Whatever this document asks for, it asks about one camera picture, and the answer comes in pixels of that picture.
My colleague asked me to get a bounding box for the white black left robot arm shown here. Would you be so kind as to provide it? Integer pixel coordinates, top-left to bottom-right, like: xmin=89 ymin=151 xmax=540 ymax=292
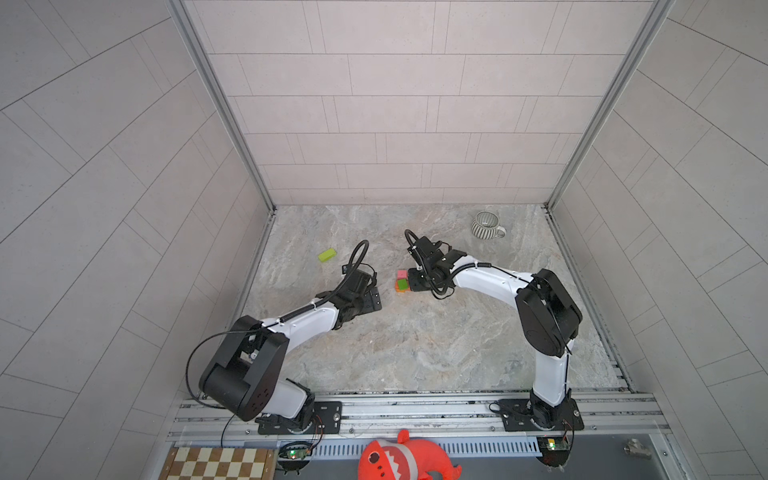
xmin=198 ymin=265 xmax=382 ymax=431

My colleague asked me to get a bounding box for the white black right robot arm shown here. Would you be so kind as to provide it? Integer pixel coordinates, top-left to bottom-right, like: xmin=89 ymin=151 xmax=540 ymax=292
xmin=404 ymin=229 xmax=584 ymax=433

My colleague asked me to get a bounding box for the lime green long block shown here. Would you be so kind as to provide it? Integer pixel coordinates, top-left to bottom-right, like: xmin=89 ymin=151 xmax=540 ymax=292
xmin=317 ymin=248 xmax=337 ymax=263

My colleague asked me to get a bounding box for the striped ceramic mug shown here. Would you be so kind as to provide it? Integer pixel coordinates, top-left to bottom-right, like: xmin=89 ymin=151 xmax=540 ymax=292
xmin=471 ymin=211 xmax=507 ymax=240

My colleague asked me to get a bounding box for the red shark plush toy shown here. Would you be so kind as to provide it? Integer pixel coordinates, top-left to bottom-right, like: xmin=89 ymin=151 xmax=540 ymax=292
xmin=357 ymin=429 xmax=462 ymax=480

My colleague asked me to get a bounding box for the left controller circuit board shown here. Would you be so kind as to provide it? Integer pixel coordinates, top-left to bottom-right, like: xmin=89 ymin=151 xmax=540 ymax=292
xmin=277 ymin=441 xmax=313 ymax=473

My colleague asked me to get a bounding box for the controller circuit board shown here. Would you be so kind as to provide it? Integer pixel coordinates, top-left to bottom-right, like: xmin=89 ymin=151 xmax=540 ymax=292
xmin=536 ymin=436 xmax=572 ymax=468
xmin=277 ymin=441 xmax=313 ymax=473

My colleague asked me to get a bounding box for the right controller circuit board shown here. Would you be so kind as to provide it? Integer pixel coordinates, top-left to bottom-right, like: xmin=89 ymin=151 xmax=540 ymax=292
xmin=536 ymin=436 xmax=572 ymax=468

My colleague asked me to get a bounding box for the wooden chessboard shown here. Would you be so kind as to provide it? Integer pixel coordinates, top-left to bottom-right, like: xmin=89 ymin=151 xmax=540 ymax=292
xmin=159 ymin=447 xmax=277 ymax=480

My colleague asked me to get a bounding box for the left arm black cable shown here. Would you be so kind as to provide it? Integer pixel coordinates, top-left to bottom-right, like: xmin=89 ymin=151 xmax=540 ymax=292
xmin=185 ymin=239 xmax=379 ymax=448

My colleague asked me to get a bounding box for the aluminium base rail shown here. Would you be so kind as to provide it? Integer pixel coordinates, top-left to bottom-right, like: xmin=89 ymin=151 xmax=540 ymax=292
xmin=167 ymin=390 xmax=671 ymax=445

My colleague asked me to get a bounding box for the aluminium corner post left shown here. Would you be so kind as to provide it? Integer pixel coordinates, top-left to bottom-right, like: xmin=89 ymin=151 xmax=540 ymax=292
xmin=166 ymin=0 xmax=277 ymax=212

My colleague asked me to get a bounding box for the aluminium corner post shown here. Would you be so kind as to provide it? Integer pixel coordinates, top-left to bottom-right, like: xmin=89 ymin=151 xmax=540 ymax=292
xmin=544 ymin=0 xmax=676 ymax=210
xmin=166 ymin=0 xmax=277 ymax=212

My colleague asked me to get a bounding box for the aluminium corner post right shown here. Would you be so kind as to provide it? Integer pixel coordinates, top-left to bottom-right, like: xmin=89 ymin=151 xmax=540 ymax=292
xmin=544 ymin=0 xmax=676 ymax=210

